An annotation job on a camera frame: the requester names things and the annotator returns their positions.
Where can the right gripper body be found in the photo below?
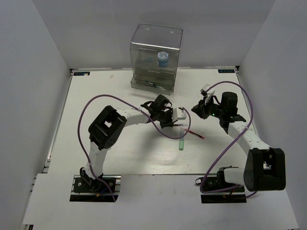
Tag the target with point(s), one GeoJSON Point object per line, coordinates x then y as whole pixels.
{"type": "Point", "coordinates": [215, 109]}

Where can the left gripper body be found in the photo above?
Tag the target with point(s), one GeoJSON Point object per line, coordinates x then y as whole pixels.
{"type": "Point", "coordinates": [165, 118]}

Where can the green pen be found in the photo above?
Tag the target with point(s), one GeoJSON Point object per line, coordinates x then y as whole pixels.
{"type": "Point", "coordinates": [155, 85]}

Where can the blue white round tape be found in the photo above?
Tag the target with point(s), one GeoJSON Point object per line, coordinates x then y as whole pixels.
{"type": "Point", "coordinates": [162, 58]}

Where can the clear plastic drawer organizer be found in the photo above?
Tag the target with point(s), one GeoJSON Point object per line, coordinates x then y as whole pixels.
{"type": "Point", "coordinates": [147, 41]}

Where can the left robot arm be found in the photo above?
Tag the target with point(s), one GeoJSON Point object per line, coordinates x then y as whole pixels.
{"type": "Point", "coordinates": [105, 130]}

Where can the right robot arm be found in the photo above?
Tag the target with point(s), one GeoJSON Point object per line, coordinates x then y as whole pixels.
{"type": "Point", "coordinates": [265, 166]}

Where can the green highlighter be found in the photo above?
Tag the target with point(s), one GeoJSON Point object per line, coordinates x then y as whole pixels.
{"type": "Point", "coordinates": [181, 140]}

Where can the left blue corner label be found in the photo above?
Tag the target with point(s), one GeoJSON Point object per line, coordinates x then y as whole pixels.
{"type": "Point", "coordinates": [87, 73]}

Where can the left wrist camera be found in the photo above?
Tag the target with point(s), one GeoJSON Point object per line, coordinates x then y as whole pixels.
{"type": "Point", "coordinates": [179, 114]}

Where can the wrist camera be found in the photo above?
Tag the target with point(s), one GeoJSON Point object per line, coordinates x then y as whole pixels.
{"type": "Point", "coordinates": [179, 114]}
{"type": "Point", "coordinates": [207, 92]}

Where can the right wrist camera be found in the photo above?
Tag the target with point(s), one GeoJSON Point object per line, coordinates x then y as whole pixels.
{"type": "Point", "coordinates": [207, 92]}

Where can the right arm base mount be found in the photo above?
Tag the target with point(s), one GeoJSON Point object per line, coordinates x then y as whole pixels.
{"type": "Point", "coordinates": [216, 192]}

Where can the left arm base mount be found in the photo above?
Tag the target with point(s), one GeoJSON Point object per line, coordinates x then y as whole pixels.
{"type": "Point", "coordinates": [81, 192]}

